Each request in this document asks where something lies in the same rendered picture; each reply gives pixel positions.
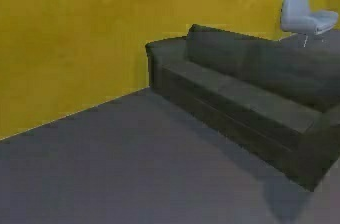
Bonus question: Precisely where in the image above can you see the dark grey sofa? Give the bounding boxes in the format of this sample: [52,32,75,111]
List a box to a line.
[144,23,340,193]

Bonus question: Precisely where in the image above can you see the white chair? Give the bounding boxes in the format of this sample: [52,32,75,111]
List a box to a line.
[280,0,340,48]

